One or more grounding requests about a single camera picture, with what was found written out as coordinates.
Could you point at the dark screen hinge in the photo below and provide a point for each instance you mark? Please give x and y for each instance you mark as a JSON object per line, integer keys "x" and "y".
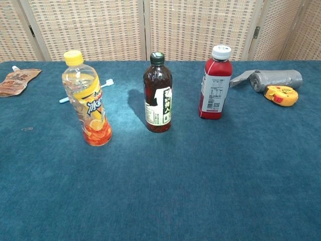
{"x": 31, "y": 30}
{"x": 256, "y": 32}

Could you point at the dark brown bottle black cap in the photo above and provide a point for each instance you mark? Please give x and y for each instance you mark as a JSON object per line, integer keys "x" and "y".
{"x": 156, "y": 85}

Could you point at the yellow tape measure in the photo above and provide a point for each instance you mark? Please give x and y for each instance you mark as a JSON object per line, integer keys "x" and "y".
{"x": 283, "y": 96}

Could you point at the light blue toothbrush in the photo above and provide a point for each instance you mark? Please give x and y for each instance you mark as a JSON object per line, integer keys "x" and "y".
{"x": 107, "y": 82}

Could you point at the blue table cloth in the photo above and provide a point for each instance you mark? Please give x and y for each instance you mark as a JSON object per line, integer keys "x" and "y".
{"x": 160, "y": 188}

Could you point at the red juice bottle white cap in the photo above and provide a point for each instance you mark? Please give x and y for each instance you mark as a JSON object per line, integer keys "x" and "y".
{"x": 215, "y": 72}

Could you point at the silver paper clip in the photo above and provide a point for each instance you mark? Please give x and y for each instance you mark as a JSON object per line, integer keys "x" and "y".
{"x": 27, "y": 129}

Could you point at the woven folding screen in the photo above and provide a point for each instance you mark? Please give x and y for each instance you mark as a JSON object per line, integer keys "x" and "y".
{"x": 87, "y": 30}

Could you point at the brown spout pouch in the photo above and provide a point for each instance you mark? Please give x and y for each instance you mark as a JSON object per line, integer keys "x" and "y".
{"x": 15, "y": 82}

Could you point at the grey tape roll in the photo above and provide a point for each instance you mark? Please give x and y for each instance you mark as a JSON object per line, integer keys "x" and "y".
{"x": 276, "y": 77}

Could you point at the iced tea bottle yellow cap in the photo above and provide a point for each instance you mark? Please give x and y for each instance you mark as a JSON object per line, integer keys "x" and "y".
{"x": 92, "y": 110}

